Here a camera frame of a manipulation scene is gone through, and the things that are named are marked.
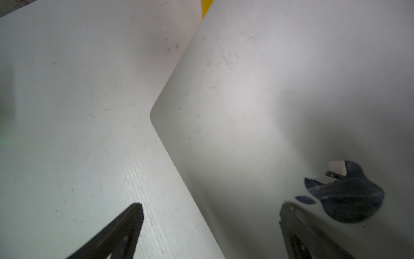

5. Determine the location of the silver laptop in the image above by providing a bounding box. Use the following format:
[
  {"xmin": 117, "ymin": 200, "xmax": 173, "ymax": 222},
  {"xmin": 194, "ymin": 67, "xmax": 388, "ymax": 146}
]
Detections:
[{"xmin": 151, "ymin": 1, "xmax": 414, "ymax": 259}]

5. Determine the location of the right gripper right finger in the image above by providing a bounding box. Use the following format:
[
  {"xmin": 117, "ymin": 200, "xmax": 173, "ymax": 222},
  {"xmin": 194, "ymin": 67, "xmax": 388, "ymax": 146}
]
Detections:
[{"xmin": 279, "ymin": 202, "xmax": 353, "ymax": 259}]

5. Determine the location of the yellow pink blue shelf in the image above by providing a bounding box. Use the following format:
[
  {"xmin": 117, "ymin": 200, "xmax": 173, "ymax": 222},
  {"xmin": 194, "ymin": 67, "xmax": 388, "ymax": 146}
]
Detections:
[{"xmin": 201, "ymin": 0, "xmax": 213, "ymax": 18}]

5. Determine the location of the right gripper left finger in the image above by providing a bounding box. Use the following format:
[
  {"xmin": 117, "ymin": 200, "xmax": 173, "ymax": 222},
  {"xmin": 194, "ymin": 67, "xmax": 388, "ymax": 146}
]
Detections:
[{"xmin": 68, "ymin": 203, "xmax": 144, "ymax": 259}]

